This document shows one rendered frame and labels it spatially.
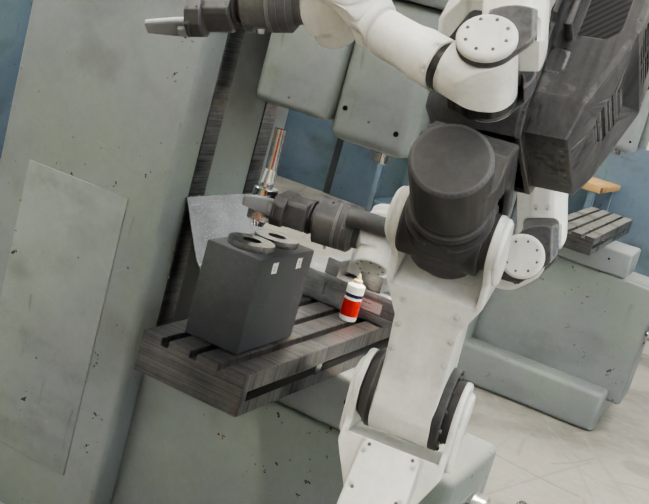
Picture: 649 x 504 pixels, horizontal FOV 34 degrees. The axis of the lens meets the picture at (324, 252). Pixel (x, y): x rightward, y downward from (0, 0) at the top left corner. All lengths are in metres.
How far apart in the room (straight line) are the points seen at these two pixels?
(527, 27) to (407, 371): 0.61
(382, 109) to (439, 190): 0.90
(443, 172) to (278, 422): 1.11
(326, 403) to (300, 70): 0.72
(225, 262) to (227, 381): 0.22
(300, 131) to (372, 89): 7.54
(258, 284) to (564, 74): 0.69
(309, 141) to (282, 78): 7.41
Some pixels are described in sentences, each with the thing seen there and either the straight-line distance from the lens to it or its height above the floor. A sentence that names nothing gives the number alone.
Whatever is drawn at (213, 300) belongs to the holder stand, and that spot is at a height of 1.01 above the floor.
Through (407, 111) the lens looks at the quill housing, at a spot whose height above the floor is 1.41.
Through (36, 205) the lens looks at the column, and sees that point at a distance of 2.59.
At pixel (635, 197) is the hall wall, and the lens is 8.79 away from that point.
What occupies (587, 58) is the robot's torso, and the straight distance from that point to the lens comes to 1.59.
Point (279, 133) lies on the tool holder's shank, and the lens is 1.93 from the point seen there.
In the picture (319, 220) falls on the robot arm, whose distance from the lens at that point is 1.89.
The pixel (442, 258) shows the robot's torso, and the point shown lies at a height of 1.28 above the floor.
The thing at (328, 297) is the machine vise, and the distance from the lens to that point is 2.44.
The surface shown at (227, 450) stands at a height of 0.57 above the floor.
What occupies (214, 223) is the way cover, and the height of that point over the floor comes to 1.03.
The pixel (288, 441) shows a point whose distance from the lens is 2.36.
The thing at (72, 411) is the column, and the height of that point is 0.51.
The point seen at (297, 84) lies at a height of 1.40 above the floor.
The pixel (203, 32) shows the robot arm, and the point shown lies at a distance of 1.53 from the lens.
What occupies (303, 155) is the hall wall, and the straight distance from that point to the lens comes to 9.77.
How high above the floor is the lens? 1.56
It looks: 12 degrees down
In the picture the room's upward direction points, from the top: 16 degrees clockwise
